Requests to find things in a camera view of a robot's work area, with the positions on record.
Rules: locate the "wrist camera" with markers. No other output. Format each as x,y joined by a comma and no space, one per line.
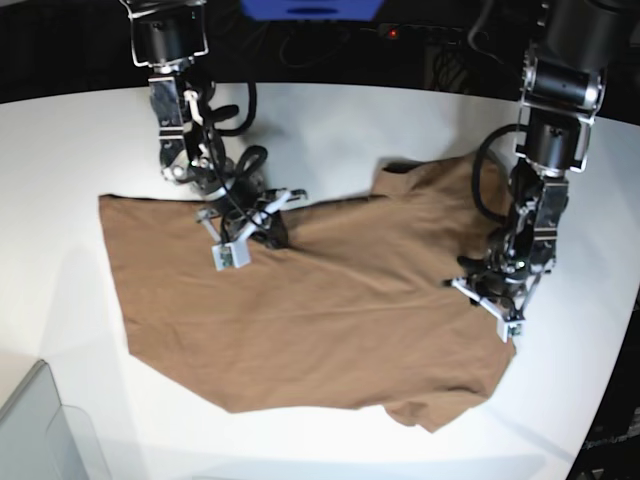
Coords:
507,330
231,255

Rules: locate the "grey plastic tray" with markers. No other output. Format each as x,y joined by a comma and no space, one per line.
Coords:
43,438

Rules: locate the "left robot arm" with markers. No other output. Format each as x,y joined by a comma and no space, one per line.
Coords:
563,88

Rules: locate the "blue bin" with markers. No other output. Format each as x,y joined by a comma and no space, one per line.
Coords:
289,10

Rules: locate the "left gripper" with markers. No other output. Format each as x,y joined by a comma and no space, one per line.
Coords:
504,294

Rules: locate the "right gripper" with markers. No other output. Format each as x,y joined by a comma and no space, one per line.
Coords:
262,222

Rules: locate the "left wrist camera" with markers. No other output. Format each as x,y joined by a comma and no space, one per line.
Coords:
507,330

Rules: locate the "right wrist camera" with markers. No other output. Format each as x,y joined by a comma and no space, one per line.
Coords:
231,255

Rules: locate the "black power strip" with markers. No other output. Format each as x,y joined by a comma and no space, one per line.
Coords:
429,33

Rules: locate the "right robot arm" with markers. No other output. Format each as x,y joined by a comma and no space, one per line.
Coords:
168,37

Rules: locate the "brown t-shirt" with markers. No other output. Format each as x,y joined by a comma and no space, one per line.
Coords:
353,314

